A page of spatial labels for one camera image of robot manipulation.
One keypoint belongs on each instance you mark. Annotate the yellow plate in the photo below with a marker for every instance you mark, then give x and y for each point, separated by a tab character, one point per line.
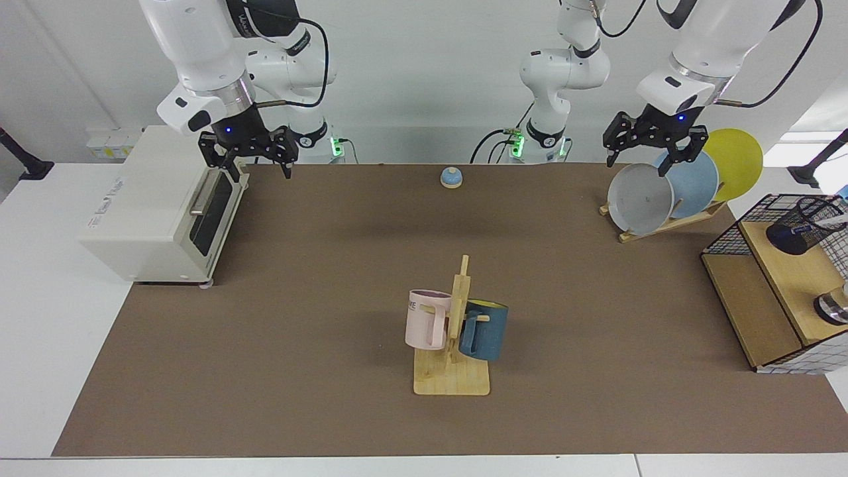
739	165

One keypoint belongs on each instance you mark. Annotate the wooden plate rack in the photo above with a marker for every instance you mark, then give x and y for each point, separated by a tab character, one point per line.
662	227

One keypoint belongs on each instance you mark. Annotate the steel rimmed glass lid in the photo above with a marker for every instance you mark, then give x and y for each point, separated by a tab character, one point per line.
835	308

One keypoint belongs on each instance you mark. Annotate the light blue plate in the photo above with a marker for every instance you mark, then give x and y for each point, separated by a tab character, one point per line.
695	189

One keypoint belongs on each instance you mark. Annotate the pink cup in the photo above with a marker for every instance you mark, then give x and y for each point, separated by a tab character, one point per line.
417	324

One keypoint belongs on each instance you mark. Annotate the dark blue cup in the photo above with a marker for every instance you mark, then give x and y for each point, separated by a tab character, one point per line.
490	331

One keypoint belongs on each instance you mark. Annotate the black clamp stand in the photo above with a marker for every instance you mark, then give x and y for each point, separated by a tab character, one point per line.
33	169
805	173

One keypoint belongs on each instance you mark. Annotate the black mesh pen holder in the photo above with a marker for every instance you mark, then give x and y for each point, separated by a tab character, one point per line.
792	244

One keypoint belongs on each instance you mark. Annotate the white grid-patterned board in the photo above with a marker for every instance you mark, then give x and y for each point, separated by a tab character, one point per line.
795	364

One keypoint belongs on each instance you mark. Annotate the brown table cloth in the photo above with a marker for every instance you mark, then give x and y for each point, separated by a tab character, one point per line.
298	371

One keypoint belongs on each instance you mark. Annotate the pale toaster oven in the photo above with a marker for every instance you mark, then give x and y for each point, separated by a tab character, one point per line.
146	199

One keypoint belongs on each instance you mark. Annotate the wooden cup stand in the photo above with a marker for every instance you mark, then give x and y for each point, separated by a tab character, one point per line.
457	381

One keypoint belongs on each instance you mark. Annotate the small blue round bell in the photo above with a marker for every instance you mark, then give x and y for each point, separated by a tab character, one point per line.
451	177

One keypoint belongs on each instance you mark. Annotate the grey plate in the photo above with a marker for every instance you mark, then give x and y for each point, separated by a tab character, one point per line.
639	199

